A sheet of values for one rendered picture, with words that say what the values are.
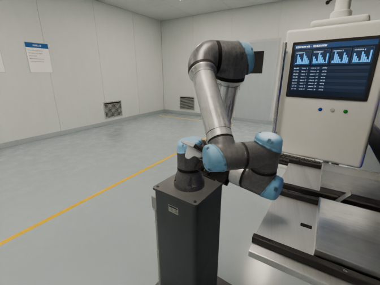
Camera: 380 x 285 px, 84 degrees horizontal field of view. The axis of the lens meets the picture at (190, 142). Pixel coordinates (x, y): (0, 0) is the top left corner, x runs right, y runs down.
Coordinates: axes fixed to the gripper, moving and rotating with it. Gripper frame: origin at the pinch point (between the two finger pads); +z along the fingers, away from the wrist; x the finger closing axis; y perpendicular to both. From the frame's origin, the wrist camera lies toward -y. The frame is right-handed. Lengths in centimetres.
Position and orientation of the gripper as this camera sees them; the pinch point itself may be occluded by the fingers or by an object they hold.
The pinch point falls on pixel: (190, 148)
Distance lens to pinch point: 82.5
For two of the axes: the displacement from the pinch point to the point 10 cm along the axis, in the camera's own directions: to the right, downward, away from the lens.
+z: -7.5, -2.7, 6.0
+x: 4.4, 4.6, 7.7
